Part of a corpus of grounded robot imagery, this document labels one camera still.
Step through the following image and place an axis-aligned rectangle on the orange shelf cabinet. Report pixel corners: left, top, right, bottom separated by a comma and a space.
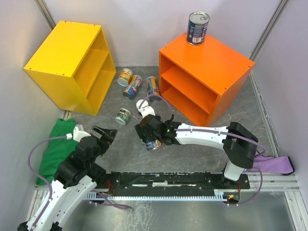
159, 34, 255, 127

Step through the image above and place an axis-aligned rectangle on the blue can pull tab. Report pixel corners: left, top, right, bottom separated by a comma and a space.
186, 12, 210, 45

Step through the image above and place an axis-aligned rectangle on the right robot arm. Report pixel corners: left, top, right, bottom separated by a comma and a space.
135, 115, 258, 188

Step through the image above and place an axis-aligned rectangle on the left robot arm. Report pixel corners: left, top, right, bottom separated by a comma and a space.
17, 125, 117, 231

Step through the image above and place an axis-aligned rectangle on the green label can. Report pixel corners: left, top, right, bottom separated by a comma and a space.
115, 108, 131, 125

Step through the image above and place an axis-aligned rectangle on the white lid yellow can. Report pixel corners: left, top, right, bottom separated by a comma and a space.
136, 100, 147, 112

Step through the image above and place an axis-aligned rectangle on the tall orange blue can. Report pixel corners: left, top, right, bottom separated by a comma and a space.
146, 76, 160, 102

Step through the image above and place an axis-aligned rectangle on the green cloth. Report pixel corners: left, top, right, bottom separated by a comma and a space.
39, 118, 78, 183

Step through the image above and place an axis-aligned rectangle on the tall blue red can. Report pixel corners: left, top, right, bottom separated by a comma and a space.
123, 75, 142, 99

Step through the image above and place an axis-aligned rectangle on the orange label can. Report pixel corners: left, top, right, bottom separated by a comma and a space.
117, 68, 133, 87

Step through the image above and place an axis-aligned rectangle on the yellow shelf cabinet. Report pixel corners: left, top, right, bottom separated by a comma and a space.
24, 21, 116, 116

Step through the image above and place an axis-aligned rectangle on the purple cloth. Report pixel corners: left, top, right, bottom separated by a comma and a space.
253, 155, 295, 176

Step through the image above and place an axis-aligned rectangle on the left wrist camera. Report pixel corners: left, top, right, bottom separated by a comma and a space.
66, 124, 91, 142

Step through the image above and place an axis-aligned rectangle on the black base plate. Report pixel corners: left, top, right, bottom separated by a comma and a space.
96, 172, 250, 196

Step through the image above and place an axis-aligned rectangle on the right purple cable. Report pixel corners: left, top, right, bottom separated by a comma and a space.
138, 94, 268, 206

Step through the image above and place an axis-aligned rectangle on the blue cable duct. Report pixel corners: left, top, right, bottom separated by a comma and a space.
84, 190, 228, 201

